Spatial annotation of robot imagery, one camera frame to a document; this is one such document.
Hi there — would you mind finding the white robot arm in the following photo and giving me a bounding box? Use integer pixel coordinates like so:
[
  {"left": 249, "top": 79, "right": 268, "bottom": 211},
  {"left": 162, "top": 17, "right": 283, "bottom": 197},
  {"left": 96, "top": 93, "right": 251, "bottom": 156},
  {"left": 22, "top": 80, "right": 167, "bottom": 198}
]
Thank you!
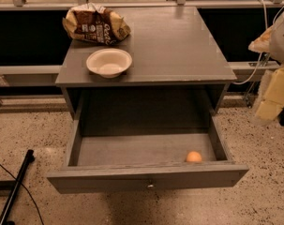
[{"left": 248, "top": 11, "right": 284, "bottom": 121}]

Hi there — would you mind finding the grey open top drawer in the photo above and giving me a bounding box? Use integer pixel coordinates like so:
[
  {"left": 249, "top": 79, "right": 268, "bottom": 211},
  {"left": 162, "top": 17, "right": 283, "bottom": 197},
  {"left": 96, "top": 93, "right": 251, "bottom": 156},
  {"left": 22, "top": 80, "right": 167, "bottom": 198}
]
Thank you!
[{"left": 47, "top": 116, "right": 248, "bottom": 193}]

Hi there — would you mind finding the white hanging cable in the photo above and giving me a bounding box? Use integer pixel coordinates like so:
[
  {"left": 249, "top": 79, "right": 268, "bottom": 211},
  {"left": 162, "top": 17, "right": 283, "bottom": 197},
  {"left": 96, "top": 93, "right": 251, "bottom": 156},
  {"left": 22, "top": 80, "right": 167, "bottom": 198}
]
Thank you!
[{"left": 232, "top": 0, "right": 284, "bottom": 86}]

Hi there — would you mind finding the white paper bowl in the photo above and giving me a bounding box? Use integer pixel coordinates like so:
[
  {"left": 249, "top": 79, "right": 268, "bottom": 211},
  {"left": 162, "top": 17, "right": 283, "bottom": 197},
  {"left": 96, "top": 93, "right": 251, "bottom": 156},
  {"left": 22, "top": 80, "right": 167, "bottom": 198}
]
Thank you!
[{"left": 86, "top": 49, "right": 132, "bottom": 78}]

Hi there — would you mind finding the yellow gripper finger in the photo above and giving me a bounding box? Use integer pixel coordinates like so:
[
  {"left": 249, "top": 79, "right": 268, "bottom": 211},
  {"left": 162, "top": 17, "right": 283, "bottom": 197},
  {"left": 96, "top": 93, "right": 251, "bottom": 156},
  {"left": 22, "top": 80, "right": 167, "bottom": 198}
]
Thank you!
[
  {"left": 254, "top": 66, "right": 284, "bottom": 121},
  {"left": 248, "top": 26, "right": 273, "bottom": 53}
]

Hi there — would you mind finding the orange fruit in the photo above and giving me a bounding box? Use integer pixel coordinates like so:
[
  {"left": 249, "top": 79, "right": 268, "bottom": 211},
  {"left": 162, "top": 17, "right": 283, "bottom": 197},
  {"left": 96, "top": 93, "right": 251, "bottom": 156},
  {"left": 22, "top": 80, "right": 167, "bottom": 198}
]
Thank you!
[{"left": 186, "top": 151, "right": 202, "bottom": 162}]

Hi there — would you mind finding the grey wooden cabinet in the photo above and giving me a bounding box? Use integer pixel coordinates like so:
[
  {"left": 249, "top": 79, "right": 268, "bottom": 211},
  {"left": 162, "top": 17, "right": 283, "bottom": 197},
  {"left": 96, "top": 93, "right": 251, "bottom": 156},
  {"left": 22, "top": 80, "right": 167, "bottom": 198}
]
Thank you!
[{"left": 56, "top": 7, "right": 236, "bottom": 113}]

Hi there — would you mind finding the brown chip bag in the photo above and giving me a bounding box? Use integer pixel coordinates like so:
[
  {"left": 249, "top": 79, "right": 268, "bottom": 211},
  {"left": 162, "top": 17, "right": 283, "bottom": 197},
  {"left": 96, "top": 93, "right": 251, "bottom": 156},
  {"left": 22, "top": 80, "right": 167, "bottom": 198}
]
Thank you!
[{"left": 62, "top": 3, "right": 131, "bottom": 45}]

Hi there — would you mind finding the black stand leg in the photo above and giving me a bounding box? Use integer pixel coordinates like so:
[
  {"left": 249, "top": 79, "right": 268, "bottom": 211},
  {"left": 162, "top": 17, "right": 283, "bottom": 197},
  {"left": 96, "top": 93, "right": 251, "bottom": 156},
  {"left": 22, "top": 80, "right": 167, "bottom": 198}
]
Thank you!
[{"left": 0, "top": 149, "right": 35, "bottom": 225}]

